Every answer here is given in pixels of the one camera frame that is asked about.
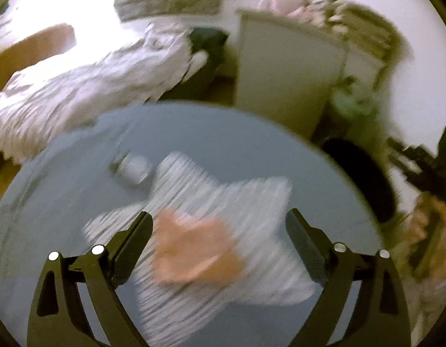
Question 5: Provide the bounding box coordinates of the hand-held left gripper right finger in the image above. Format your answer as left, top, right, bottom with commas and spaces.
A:
285, 208, 412, 347

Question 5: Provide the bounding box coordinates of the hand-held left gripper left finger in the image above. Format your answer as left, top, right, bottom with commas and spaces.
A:
27, 210, 154, 347

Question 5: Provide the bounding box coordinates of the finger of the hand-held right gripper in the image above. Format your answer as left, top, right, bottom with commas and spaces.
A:
386, 136, 426, 174

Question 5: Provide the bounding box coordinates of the black trash bin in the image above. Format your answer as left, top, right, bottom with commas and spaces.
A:
321, 138, 396, 224

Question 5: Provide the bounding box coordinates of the pink paper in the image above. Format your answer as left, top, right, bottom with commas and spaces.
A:
151, 209, 245, 286

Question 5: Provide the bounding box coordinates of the pale green bag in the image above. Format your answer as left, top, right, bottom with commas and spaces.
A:
329, 76, 377, 120

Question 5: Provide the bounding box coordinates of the small white bottle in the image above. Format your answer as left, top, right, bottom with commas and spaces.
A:
109, 152, 155, 187

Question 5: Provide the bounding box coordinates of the white striped star mat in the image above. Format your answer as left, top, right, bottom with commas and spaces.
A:
82, 152, 319, 342

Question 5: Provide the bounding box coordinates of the stack of books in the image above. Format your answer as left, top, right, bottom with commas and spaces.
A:
328, 2, 404, 62

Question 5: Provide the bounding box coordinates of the white cabinet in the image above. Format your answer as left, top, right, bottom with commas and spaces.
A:
235, 9, 388, 140

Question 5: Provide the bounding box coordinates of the white quilted blanket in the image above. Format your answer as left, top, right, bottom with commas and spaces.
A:
0, 22, 211, 161

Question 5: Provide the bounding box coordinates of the pink plush toy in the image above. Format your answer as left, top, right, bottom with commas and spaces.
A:
255, 0, 317, 20

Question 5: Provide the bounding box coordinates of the dark green cloth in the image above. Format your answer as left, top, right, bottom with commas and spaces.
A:
189, 27, 231, 64

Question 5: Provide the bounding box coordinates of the wooden headboard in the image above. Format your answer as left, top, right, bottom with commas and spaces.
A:
0, 23, 77, 95

